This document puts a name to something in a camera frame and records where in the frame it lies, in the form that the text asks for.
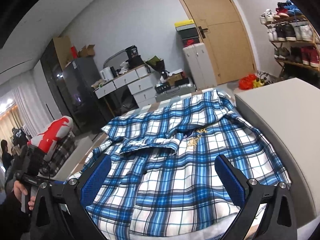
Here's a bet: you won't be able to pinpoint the ceiling lamp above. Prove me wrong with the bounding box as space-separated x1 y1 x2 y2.
0 99 15 113

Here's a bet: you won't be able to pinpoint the wooden shoe rack with shoes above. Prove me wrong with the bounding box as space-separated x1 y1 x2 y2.
259 0 320 67

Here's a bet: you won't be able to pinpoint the wooden door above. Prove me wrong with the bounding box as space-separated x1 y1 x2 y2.
167 0 258 85

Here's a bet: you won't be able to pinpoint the tall cardboard box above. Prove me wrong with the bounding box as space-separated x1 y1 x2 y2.
52 35 75 70

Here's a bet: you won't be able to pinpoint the white curtain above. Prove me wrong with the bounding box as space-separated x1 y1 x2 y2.
12 85 54 140

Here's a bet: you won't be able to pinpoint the checked bed sheet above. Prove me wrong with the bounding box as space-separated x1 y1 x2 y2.
65 87 268 240

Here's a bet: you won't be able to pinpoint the dark glass wardrobe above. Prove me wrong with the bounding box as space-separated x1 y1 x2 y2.
40 39 83 135

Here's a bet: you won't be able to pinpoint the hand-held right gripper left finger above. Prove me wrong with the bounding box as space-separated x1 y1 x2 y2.
30 154 112 240

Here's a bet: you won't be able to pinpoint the person's left hand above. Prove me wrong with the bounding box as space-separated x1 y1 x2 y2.
12 179 36 211

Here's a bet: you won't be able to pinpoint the white kettle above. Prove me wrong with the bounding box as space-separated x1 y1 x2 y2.
100 67 113 81

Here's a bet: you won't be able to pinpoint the yellow shoe box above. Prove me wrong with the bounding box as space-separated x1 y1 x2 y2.
174 19 195 28

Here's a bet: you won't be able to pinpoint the patterned shoes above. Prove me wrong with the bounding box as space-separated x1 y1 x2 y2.
256 70 273 83

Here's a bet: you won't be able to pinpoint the beige curtain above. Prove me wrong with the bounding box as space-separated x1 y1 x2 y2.
0 105 24 145

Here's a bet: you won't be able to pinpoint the grey upholstered bed frame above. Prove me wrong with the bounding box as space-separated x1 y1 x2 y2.
234 78 320 230

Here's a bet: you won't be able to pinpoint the silver suitcase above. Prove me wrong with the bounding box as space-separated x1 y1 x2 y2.
155 84 197 103

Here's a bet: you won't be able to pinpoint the grey arched frame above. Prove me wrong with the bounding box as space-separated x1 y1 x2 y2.
103 50 127 68

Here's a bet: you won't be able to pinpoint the blue plaid shirt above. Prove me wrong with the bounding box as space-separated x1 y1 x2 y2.
66 88 292 238

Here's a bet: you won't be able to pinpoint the red and white pillow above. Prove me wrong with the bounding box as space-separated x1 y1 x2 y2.
27 116 74 154

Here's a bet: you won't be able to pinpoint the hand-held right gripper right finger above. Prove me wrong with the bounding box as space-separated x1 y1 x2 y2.
214 154 298 240

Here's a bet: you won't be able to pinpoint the white upright suitcase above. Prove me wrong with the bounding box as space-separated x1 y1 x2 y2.
182 42 217 92

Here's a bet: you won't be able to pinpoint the open cardboard box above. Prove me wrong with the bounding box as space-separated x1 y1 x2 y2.
78 44 96 58

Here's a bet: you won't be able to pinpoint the brown box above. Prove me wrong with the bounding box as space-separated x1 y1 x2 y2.
166 74 184 85

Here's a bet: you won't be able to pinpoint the black case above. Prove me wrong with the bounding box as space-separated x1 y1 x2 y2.
126 57 145 68

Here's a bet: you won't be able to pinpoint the black refrigerator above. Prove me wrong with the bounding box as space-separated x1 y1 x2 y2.
61 57 107 130

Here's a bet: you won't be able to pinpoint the red plastic bag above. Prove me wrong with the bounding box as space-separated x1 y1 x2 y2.
239 74 258 89

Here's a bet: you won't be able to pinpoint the dark wrapped flower bouquet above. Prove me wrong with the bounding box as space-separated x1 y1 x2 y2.
145 56 170 79

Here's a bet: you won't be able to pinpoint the grey plaid blanket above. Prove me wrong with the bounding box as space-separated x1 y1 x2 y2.
37 132 77 175

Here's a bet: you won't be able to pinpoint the person's left forearm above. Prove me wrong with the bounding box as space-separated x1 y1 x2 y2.
0 192 32 240

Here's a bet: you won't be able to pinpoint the white desk with drawers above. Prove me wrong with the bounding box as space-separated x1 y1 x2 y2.
94 65 153 117

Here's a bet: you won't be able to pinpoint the black tub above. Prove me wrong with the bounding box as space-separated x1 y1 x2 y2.
125 45 139 60

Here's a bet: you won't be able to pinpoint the black bag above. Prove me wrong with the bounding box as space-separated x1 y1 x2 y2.
110 95 135 115

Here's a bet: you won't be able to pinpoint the white drawer cabinet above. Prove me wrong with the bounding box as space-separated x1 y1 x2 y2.
128 76 158 108

